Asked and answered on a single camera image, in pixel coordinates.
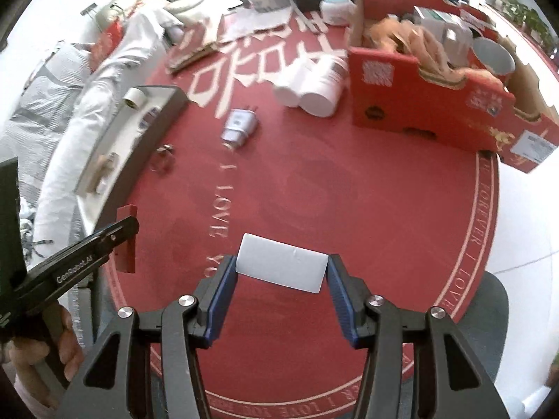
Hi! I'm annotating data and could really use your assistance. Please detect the white plug adapter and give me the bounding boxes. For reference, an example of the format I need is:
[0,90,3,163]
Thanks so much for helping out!
[222,105,259,147]

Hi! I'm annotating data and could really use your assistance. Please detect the grey covered sofa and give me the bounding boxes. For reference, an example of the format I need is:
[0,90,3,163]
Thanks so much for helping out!
[35,0,184,245]

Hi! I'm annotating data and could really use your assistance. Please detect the red patterned cushion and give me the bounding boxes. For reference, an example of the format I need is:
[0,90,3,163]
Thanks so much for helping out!
[89,24,127,59]

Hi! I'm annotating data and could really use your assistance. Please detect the floral blue white cloth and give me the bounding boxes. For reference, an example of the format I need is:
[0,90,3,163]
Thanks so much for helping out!
[17,196,53,267]

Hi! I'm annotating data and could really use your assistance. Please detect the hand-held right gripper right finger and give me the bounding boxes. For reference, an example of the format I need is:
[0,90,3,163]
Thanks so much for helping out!
[326,253,510,419]

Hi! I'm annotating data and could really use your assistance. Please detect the cream leather seat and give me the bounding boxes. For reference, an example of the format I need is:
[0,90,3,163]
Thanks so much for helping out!
[98,0,145,31]

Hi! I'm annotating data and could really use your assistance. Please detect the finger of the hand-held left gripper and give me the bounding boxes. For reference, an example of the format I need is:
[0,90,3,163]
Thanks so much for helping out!
[89,216,140,267]

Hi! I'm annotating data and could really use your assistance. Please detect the metal binder clip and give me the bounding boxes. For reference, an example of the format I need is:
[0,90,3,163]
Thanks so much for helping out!
[151,144,175,173]

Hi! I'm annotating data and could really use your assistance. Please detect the white bottle grey label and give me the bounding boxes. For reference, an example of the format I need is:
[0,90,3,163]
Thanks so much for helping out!
[299,54,350,118]

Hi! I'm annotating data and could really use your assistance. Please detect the masking tape roll yellow label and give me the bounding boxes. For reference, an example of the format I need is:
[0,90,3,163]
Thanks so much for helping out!
[122,87,147,108]

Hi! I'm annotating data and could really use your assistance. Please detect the orange plush toy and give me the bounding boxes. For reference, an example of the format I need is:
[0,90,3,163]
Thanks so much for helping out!
[364,15,499,83]

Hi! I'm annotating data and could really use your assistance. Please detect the white round jar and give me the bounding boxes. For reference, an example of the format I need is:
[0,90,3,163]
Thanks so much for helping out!
[319,0,356,24]

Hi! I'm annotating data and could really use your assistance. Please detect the white paper sheet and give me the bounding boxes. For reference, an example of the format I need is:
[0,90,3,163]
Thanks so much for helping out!
[520,384,551,419]

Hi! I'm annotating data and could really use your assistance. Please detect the white rectangular box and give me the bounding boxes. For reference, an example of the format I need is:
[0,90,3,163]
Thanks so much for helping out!
[236,233,328,293]

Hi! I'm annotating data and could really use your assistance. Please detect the grey bowl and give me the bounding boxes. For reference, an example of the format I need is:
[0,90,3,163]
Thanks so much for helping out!
[472,37,516,75]

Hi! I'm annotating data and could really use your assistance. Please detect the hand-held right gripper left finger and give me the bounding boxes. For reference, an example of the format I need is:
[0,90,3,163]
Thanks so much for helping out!
[65,254,238,419]

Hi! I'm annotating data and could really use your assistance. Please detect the green potted plants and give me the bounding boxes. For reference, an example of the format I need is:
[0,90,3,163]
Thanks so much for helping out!
[495,0,559,53]

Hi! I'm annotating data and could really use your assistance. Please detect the loose white papers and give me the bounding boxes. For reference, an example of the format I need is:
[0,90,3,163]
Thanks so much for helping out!
[220,6,293,42]

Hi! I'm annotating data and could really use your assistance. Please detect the red cardboard box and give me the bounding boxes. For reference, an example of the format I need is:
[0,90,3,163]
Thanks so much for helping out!
[347,0,559,173]

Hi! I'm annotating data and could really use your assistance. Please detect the person's left hand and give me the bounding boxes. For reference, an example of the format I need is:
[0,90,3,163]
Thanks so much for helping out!
[9,308,85,406]

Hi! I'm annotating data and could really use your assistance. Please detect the grey striped blanket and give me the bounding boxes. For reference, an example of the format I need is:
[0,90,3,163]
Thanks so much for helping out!
[0,41,94,201]

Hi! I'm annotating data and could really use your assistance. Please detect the grey tray cream inside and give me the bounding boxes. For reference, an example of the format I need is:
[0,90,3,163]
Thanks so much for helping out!
[74,85,190,201]

